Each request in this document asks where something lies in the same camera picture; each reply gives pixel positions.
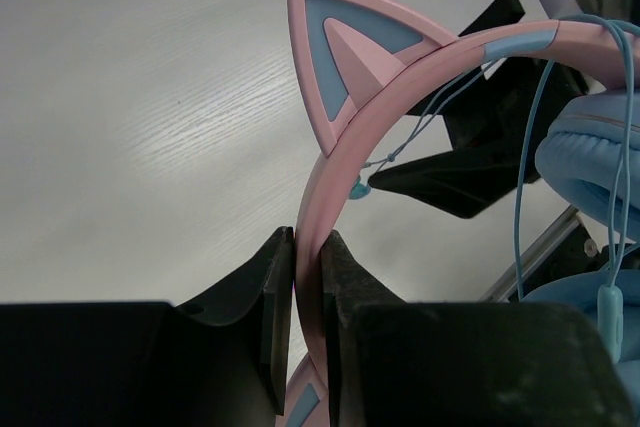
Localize teal earbud cable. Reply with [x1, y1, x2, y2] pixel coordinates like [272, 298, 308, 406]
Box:
[349, 14, 640, 363]

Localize aluminium rail front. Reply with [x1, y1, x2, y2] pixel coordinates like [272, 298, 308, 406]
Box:
[479, 206, 582, 302]

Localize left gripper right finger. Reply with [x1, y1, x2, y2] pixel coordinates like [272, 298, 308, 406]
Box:
[321, 232, 635, 426]

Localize pink blue cat-ear headphones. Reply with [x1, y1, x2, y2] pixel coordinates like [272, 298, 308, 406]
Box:
[282, 0, 626, 426]

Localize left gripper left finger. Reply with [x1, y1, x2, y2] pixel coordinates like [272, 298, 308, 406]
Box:
[1, 227, 294, 426]

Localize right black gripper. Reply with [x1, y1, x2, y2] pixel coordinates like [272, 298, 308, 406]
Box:
[369, 0, 588, 219]

